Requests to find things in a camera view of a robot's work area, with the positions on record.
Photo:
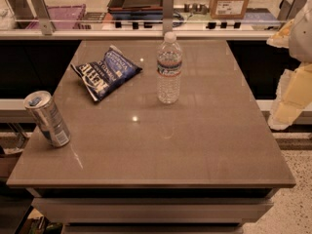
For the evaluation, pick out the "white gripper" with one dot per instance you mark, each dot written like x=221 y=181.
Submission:
x=302 y=36

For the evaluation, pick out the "silver redbull can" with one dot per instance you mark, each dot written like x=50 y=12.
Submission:
x=41 y=106

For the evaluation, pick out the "cardboard box with label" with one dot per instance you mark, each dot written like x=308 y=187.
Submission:
x=228 y=9

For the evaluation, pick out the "clear plastic water bottle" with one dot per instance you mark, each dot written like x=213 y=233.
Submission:
x=169 y=66

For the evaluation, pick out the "blue kettle chips bag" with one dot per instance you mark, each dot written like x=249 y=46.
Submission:
x=104 y=76

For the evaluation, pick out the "purple plastic crate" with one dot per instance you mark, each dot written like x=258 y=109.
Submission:
x=66 y=17

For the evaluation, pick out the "grey table drawer base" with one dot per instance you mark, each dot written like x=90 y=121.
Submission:
x=153 y=215

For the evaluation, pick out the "right metal railing bracket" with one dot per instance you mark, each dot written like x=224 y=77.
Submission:
x=289 y=9

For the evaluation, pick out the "metal railing bracket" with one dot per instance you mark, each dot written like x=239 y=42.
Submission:
x=289 y=9
x=42 y=14
x=168 y=10

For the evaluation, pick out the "centre metal railing bracket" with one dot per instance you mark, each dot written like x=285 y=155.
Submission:
x=168 y=10

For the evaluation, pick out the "left metal railing bracket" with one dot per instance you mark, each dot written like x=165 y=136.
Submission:
x=42 y=14

